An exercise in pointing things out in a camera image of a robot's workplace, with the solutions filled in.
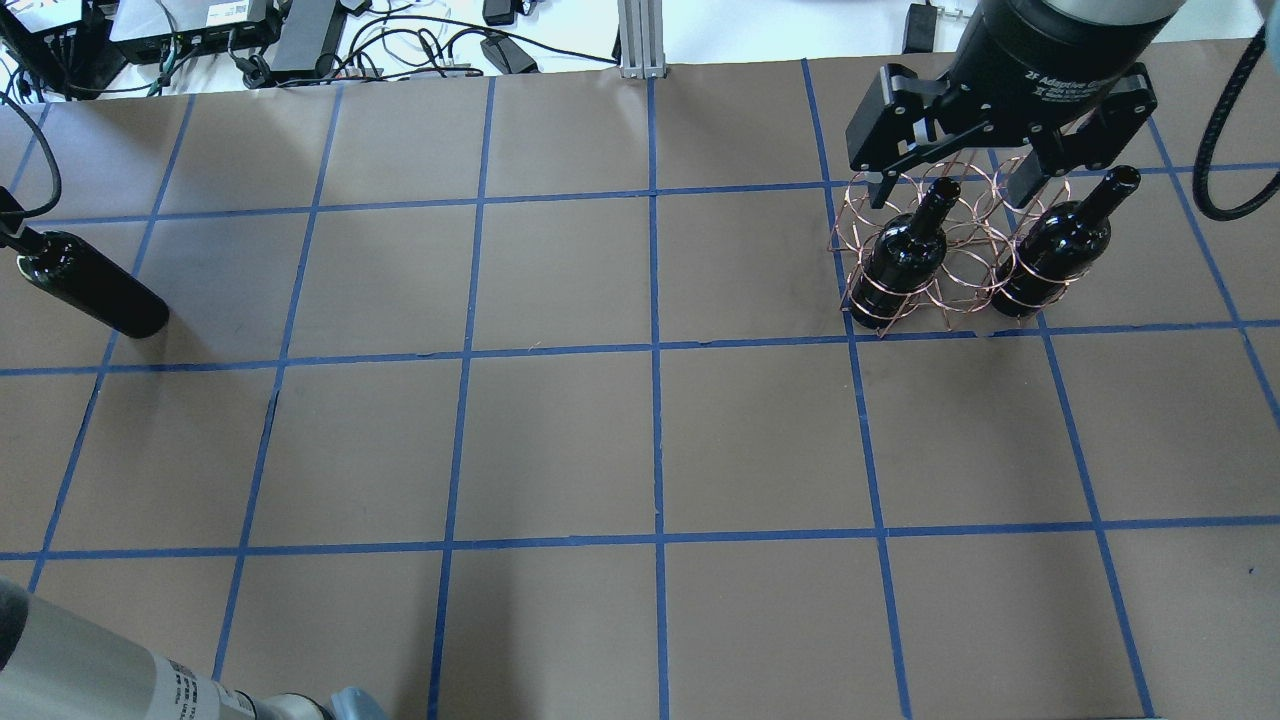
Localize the dark wine bottle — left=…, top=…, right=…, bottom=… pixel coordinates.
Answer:
left=5, top=229, right=170, bottom=340
left=850, top=177, right=961, bottom=331

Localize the dark wine bottle in basket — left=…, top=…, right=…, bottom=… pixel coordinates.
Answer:
left=850, top=177, right=961, bottom=331

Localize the black power adapter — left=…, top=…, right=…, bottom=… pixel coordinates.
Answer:
left=269, top=1, right=346, bottom=82

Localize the copper wire wine basket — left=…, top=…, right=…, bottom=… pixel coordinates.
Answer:
left=829, top=150, right=1085, bottom=337

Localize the aluminium frame post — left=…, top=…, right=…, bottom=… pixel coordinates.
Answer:
left=617, top=0, right=668, bottom=79

